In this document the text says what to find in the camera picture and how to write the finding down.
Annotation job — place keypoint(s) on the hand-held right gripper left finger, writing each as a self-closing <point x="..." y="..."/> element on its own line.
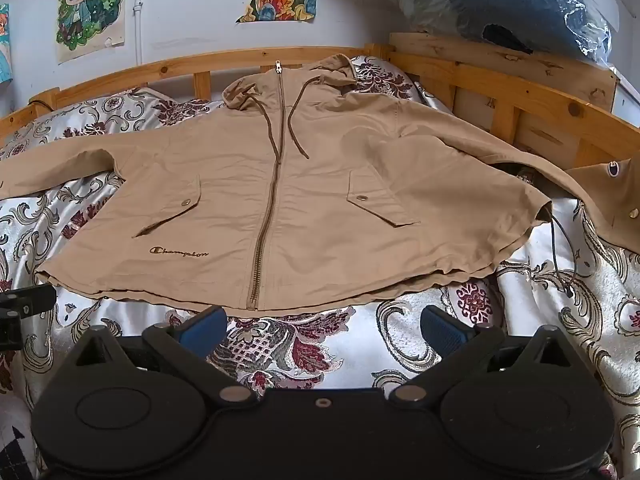
<point x="206" y="331"/>

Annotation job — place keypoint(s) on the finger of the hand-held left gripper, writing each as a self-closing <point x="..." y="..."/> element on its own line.
<point x="35" y="299"/>

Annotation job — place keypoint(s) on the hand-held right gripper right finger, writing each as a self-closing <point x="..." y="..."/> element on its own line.
<point x="442" y="332"/>

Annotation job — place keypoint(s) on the tan hooded zip jacket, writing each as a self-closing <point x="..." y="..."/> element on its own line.
<point x="310" y="210"/>

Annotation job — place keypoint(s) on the white floral satin blanket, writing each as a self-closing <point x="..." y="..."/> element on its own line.
<point x="350" y="340"/>

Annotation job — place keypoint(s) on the orange-haired cartoon figure poster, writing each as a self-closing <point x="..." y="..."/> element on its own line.
<point x="4" y="45"/>

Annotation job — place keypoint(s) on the blonde cartoon figure poster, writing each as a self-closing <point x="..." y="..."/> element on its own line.
<point x="85" y="10"/>

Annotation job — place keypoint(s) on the clear bag of bedding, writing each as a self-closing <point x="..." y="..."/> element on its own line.
<point x="500" y="0"/>

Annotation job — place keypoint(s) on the wooden bed frame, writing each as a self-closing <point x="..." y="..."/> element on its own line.
<point x="525" y="85"/>

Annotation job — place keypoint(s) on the white wall conduit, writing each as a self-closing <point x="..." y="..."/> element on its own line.
<point x="138" y="25"/>

